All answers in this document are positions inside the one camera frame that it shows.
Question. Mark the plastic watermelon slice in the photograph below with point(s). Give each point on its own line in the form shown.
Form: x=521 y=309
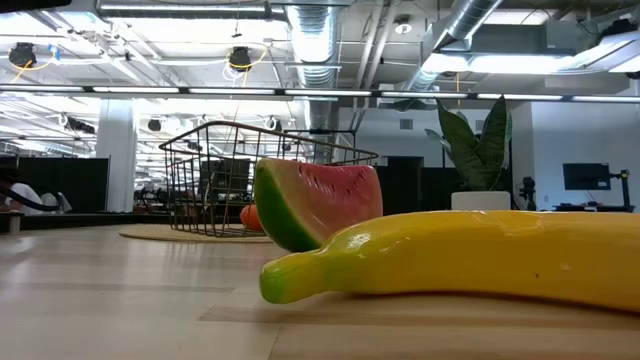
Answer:
x=320 y=200

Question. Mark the plain orange plastic fruit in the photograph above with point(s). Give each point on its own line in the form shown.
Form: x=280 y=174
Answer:
x=250 y=218

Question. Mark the yellow plastic banana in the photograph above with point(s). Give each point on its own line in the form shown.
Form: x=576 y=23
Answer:
x=450 y=255

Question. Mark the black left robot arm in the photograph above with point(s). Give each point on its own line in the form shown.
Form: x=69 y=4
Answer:
x=30 y=4

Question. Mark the black room partition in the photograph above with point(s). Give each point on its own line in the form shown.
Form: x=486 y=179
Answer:
x=400 y=185
x=75 y=180

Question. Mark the tall green snake plant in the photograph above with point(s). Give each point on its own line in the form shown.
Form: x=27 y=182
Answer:
x=475 y=155

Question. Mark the white plant pot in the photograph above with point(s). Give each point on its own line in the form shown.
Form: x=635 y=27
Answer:
x=480 y=201

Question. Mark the round ceiling sensor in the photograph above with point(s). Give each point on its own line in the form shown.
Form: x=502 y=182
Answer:
x=403 y=28

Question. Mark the round woven beige mat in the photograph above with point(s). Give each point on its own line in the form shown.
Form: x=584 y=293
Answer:
x=145 y=233

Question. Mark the white building column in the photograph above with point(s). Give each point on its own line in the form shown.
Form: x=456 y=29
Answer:
x=117 y=160

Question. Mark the long linear ceiling light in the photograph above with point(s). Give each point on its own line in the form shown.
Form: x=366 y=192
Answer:
x=135 y=90

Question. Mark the bright ceiling light panel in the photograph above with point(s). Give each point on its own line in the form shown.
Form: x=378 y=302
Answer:
x=500 y=64

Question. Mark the black computer monitor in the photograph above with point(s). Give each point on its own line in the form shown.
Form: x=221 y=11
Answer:
x=585 y=176

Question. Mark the dark office desk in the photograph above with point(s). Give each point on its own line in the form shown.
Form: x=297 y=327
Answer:
x=595 y=208

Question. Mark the person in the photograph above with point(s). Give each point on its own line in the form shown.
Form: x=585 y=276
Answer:
x=25 y=195

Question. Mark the grey wall vent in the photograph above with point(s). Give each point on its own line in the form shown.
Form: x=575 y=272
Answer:
x=406 y=124

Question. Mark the wide silver spiral duct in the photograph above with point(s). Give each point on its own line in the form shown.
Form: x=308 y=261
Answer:
x=315 y=45

